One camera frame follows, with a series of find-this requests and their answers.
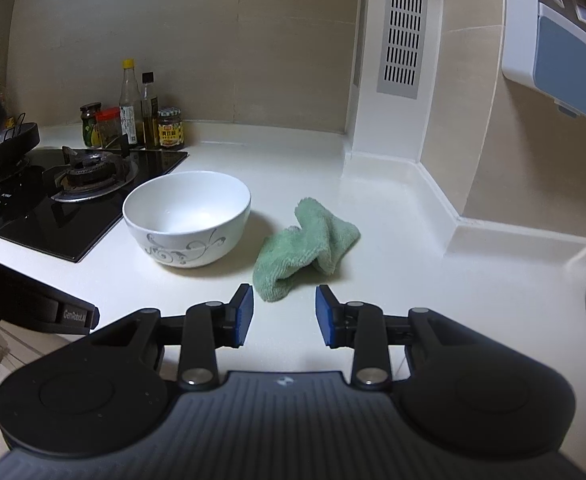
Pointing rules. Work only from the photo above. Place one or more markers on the black glass gas stove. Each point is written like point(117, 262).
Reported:
point(73, 225)

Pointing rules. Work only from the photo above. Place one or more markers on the dark cap oil bottle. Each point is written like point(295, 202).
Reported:
point(149, 115)

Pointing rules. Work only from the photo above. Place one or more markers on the small yellow bottle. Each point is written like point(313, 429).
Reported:
point(0, 100)

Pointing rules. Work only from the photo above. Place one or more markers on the black pan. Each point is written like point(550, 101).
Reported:
point(18, 142)

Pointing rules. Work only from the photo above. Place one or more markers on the white blue water heater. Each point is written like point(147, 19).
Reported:
point(563, 55)

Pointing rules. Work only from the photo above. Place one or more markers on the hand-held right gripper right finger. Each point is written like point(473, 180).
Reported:
point(324, 316)

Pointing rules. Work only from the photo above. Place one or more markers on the black stove burner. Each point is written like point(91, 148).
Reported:
point(90, 170)

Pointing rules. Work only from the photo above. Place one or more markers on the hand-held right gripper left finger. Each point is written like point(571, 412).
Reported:
point(243, 316)

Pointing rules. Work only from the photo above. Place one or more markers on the beige cabinet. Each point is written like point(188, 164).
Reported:
point(18, 352)

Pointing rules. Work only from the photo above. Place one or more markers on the yellow cap glass bottle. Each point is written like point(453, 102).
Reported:
point(130, 110)

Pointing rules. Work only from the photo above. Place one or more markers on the green lid jar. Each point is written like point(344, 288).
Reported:
point(89, 127)

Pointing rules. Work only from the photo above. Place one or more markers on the green fluffy cloth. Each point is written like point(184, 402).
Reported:
point(283, 255)

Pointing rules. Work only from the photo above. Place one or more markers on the white patterned bowl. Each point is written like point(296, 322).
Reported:
point(183, 210)

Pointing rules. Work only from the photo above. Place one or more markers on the yellow label jar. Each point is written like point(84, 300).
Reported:
point(170, 130)

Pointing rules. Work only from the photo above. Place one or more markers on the red lid jar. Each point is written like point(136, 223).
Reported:
point(109, 127)

